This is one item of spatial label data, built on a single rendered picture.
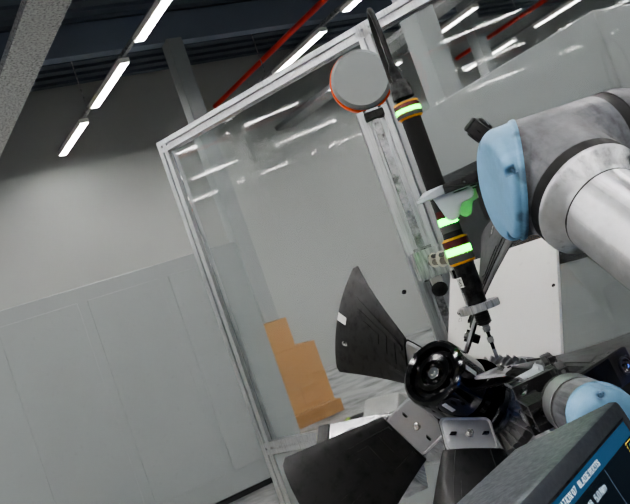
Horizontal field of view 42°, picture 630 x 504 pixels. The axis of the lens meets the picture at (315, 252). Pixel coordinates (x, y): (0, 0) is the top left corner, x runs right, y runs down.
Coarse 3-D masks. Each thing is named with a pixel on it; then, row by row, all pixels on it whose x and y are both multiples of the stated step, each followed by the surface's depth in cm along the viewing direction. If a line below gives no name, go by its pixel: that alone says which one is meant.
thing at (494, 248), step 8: (488, 224) 158; (488, 232) 157; (496, 232) 150; (488, 240) 155; (496, 240) 148; (504, 240) 143; (488, 248) 153; (496, 248) 145; (504, 248) 141; (480, 256) 158; (488, 256) 149; (496, 256) 143; (504, 256) 140; (480, 264) 156; (488, 264) 145; (496, 264) 141; (480, 272) 154; (488, 272) 143; (488, 280) 141; (488, 288) 140; (472, 320) 145
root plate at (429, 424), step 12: (408, 408) 142; (420, 408) 142; (396, 420) 143; (408, 420) 142; (420, 420) 142; (432, 420) 142; (408, 432) 142; (420, 432) 142; (432, 432) 142; (420, 444) 142; (432, 444) 142
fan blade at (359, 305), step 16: (352, 272) 165; (352, 288) 164; (368, 288) 159; (352, 304) 163; (368, 304) 158; (352, 320) 164; (368, 320) 158; (384, 320) 154; (336, 336) 169; (352, 336) 164; (368, 336) 159; (384, 336) 154; (400, 336) 150; (336, 352) 170; (352, 352) 165; (368, 352) 161; (384, 352) 155; (400, 352) 151; (352, 368) 166; (368, 368) 162; (384, 368) 158; (400, 368) 153
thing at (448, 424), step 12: (444, 420) 135; (456, 420) 135; (468, 420) 136; (480, 420) 136; (444, 432) 133; (480, 432) 134; (492, 432) 135; (456, 444) 132; (468, 444) 132; (480, 444) 133; (492, 444) 133
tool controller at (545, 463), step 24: (600, 408) 66; (552, 432) 68; (576, 432) 62; (600, 432) 61; (624, 432) 63; (528, 456) 64; (552, 456) 58; (576, 456) 57; (600, 456) 59; (624, 456) 61; (504, 480) 60; (528, 480) 55; (552, 480) 54; (576, 480) 55; (600, 480) 57; (624, 480) 59
